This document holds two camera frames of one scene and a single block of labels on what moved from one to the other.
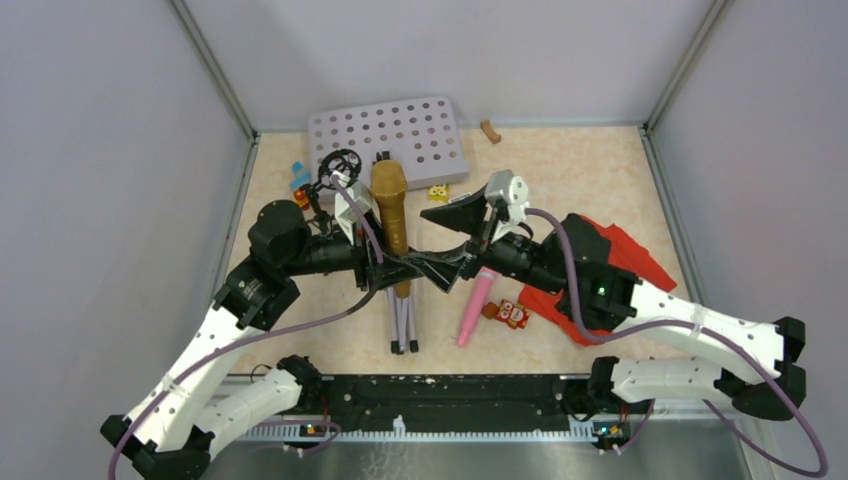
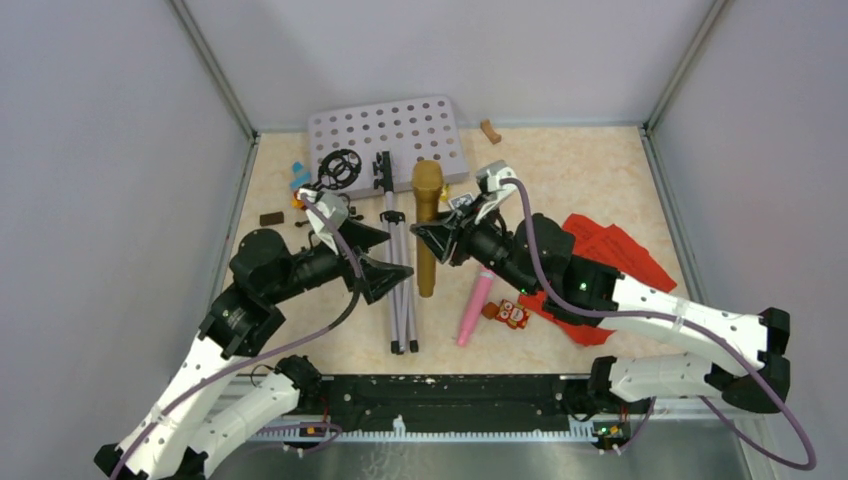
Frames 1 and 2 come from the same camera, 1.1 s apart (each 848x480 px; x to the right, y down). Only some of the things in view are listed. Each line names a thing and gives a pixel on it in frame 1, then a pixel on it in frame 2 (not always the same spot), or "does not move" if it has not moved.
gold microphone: [389, 181] to [427, 178]
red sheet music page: [626, 254] does not move
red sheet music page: [542, 303] does not move
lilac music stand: [428, 137] does not move
